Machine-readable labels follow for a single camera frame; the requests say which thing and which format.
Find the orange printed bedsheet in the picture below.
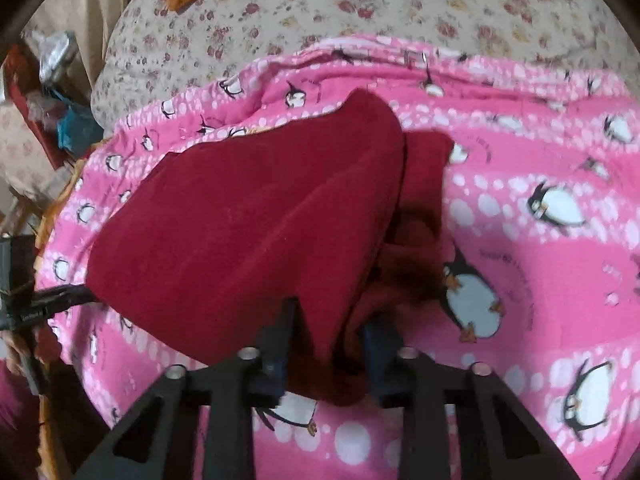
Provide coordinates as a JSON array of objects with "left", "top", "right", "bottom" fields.
[{"left": 32, "top": 157, "right": 103, "bottom": 480}]

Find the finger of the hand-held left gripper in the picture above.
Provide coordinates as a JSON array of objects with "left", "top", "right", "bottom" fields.
[{"left": 32, "top": 284, "right": 102, "bottom": 318}]

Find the dark red sweater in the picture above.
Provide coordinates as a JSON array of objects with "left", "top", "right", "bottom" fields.
[{"left": 85, "top": 88, "right": 457, "bottom": 409}]

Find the blue plastic bag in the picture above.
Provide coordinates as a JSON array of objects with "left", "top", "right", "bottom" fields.
[{"left": 54, "top": 102, "right": 107, "bottom": 153}]

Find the beige curtain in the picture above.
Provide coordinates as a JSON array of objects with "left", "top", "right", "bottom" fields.
[{"left": 22, "top": 0, "right": 168, "bottom": 91}]

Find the red wooden shelf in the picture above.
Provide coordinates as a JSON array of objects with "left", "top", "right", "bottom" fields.
[{"left": 2, "top": 42, "right": 71, "bottom": 171}]

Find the pink penguin print blanket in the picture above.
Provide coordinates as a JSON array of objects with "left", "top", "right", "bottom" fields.
[{"left": 37, "top": 34, "right": 640, "bottom": 480}]

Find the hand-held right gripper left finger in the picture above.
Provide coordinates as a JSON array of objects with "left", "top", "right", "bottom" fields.
[{"left": 75, "top": 297, "right": 301, "bottom": 480}]

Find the person's left hand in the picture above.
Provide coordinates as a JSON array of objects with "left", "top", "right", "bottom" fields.
[{"left": 4, "top": 324, "right": 64, "bottom": 377}]

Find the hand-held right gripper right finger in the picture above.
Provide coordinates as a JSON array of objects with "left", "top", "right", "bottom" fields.
[{"left": 360, "top": 321, "right": 576, "bottom": 480}]

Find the beige floral quilt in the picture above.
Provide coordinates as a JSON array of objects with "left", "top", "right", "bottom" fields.
[{"left": 90, "top": 0, "right": 640, "bottom": 136}]

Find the silver plastic bag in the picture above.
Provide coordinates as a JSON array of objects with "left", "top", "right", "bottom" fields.
[{"left": 27, "top": 30, "right": 83, "bottom": 88}]

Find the pale floral cloth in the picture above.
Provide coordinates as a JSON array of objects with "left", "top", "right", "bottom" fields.
[{"left": 0, "top": 102, "right": 56, "bottom": 196}]

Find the person's left forearm maroon sleeve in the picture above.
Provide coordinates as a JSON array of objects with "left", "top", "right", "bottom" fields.
[{"left": 0, "top": 360, "right": 48, "bottom": 480}]

